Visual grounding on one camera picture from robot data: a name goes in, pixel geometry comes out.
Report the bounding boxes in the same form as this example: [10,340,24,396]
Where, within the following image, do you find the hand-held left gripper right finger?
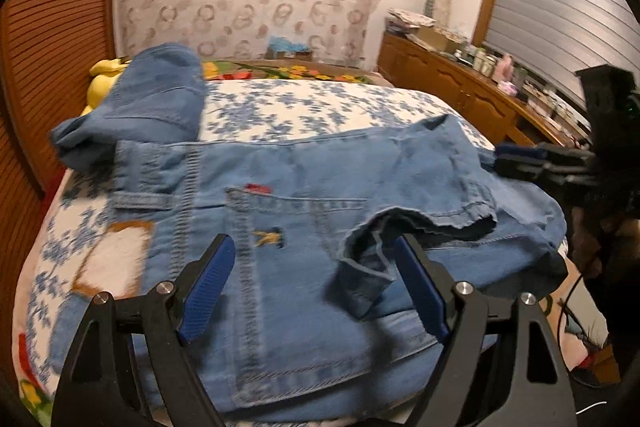
[394,233,577,427]

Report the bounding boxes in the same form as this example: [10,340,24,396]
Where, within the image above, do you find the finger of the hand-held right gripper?
[495,143,596,162]
[495,159,596,188]

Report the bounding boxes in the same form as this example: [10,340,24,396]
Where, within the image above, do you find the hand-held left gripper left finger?
[50,233,237,427]

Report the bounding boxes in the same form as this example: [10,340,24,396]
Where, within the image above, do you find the blue denim pants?
[107,114,568,423]
[50,43,208,170]

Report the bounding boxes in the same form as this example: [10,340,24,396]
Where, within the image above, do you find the person's right hand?
[571,212,613,276]

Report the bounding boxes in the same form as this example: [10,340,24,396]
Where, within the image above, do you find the pink bottle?
[492,53,517,84]

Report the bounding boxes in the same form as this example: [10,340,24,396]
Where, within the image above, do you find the white bottle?
[472,49,494,76]

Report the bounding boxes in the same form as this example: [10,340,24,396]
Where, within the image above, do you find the wooden sideboard cabinet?
[376,31,593,150]

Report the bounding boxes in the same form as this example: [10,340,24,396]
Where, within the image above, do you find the grey window blind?
[481,0,640,110]

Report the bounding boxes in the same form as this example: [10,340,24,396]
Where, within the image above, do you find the cardboard box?
[414,26,469,54]

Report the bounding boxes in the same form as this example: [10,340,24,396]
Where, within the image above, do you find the stack of folded cloths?
[386,7,437,34]

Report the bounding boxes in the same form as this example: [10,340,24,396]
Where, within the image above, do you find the blue denim jeans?
[27,78,497,360]

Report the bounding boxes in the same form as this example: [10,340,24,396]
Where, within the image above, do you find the yellow plush toy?
[80,56,134,116]

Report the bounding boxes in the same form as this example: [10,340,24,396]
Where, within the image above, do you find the floral blanket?
[12,58,397,415]

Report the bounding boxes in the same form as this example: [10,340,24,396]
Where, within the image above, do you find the blue packet on box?
[266,35,314,61]

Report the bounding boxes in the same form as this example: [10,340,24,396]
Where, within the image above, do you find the brown louvered wooden wardrobe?
[0,0,122,210]

